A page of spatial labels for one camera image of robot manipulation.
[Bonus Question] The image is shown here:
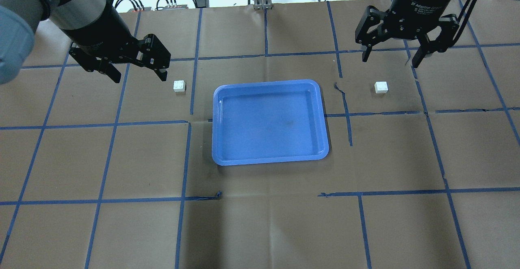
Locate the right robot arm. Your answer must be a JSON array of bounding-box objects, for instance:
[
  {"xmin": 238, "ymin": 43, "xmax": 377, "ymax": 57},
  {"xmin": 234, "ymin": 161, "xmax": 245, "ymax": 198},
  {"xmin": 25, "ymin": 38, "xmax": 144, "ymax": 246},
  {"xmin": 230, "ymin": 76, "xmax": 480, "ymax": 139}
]
[{"xmin": 355, "ymin": 0, "xmax": 477, "ymax": 68}]

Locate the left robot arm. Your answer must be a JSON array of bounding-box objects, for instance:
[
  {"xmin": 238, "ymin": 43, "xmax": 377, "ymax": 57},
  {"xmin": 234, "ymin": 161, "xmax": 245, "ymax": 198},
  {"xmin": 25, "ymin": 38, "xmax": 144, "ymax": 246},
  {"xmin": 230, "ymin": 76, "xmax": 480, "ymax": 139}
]
[{"xmin": 0, "ymin": 0, "xmax": 171, "ymax": 85}]

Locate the blue plastic tray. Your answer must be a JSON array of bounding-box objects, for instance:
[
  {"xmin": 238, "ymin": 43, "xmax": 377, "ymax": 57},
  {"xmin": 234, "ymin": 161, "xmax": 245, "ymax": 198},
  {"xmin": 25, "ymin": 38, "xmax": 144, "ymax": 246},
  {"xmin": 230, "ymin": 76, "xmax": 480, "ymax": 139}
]
[{"xmin": 212, "ymin": 79, "xmax": 330, "ymax": 166}]

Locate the brown paper table cover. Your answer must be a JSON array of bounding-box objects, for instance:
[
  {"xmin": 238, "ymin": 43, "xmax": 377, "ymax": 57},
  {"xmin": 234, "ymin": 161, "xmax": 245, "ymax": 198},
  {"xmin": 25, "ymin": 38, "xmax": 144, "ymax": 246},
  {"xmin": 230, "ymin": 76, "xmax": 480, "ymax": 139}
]
[{"xmin": 1, "ymin": 0, "xmax": 520, "ymax": 269}]

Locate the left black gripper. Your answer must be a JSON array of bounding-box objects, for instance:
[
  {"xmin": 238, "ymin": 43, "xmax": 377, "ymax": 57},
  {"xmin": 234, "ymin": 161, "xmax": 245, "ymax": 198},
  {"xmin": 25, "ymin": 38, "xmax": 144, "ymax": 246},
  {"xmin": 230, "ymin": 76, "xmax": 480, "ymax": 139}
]
[{"xmin": 67, "ymin": 1, "xmax": 171, "ymax": 83}]

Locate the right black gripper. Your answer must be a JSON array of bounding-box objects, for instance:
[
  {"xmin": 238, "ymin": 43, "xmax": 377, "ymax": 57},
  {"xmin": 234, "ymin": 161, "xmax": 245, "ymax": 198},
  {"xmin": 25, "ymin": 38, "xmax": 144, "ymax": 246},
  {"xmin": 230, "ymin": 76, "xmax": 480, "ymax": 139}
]
[{"xmin": 355, "ymin": 0, "xmax": 460, "ymax": 68}]

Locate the white block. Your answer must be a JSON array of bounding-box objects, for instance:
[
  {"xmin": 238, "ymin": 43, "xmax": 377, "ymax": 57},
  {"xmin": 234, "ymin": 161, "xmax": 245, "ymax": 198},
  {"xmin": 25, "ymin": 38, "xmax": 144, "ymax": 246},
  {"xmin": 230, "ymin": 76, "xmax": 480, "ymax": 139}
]
[
  {"xmin": 374, "ymin": 81, "xmax": 389, "ymax": 94},
  {"xmin": 173, "ymin": 80, "xmax": 187, "ymax": 93}
]

